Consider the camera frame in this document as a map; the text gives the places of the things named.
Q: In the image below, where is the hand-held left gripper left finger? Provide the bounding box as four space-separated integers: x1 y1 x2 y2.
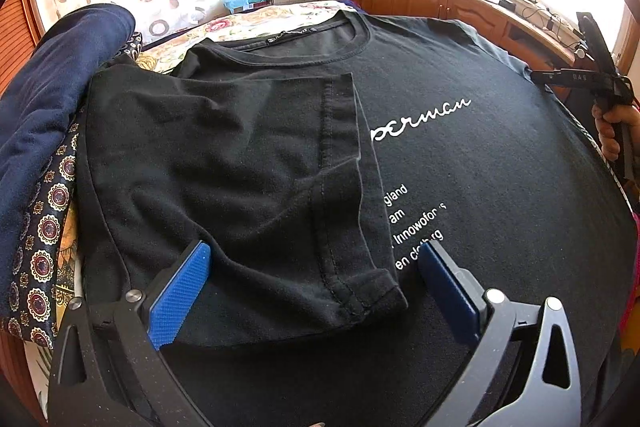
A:
47 239 213 427

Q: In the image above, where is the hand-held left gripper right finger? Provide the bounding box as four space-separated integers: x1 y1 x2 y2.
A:
417 239 583 427

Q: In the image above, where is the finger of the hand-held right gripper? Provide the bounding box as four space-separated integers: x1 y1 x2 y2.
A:
530 67 608 88
576 11 622 78

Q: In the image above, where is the black printed T-shirt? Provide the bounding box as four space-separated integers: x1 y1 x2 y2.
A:
80 9 636 427

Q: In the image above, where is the person's right hand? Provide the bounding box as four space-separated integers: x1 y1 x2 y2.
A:
591 103 640 158

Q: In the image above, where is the pink cloth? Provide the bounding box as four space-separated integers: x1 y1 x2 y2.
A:
619 202 640 333

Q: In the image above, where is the dark medallion patterned cloth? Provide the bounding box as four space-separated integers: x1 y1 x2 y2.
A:
0 32 146 350

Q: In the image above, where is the navy blue folded cloth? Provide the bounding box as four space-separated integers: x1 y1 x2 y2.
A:
0 3 137 303

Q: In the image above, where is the floral leaf print bedsheet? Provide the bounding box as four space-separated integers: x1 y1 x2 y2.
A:
50 0 363 358

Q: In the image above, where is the light blue plastic bag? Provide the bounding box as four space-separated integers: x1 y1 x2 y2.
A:
220 0 273 14

